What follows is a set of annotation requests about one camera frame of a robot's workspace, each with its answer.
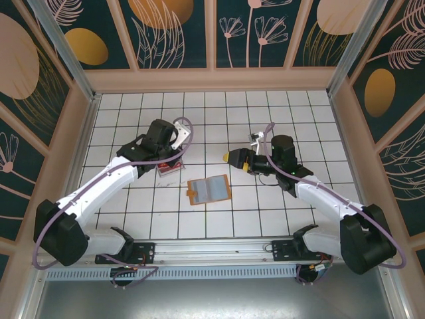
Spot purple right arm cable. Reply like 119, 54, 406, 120
264, 122, 406, 286

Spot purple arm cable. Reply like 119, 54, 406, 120
33, 116, 195, 288
264, 122, 406, 286

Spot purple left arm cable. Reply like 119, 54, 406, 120
33, 116, 195, 288

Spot wall panel, single pink flower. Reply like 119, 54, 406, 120
0, 99, 47, 243

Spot tan leather card holder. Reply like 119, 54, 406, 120
187, 174, 230, 206

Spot small circuit board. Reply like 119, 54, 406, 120
111, 264, 149, 283
310, 261, 333, 276

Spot wall panel, large gold disc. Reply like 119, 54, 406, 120
118, 0, 213, 70

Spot wall panel, oval and fern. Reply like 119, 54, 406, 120
348, 0, 425, 146

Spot wall panel, pink leaf outlines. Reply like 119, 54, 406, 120
377, 121, 425, 239

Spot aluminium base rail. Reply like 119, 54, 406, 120
31, 234, 394, 266

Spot grey slotted cable duct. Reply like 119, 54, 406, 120
44, 267, 299, 282

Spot aluminium corner post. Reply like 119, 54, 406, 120
26, 0, 100, 102
327, 0, 396, 97

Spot aluminium floor edge rail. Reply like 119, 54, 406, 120
64, 94, 102, 203
327, 94, 366, 213

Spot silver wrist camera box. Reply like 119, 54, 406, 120
247, 131, 266, 150
173, 120, 196, 148

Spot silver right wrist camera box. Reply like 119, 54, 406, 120
247, 131, 266, 150

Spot wall panel, pink flowers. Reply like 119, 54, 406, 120
212, 0, 296, 70

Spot wall panel, huge pale disc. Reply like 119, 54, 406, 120
0, 0, 74, 150

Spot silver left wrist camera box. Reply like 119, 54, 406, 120
173, 120, 196, 148

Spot grey metal sheet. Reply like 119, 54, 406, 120
19, 278, 411, 319

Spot wall panel, gold oval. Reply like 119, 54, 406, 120
54, 0, 139, 70

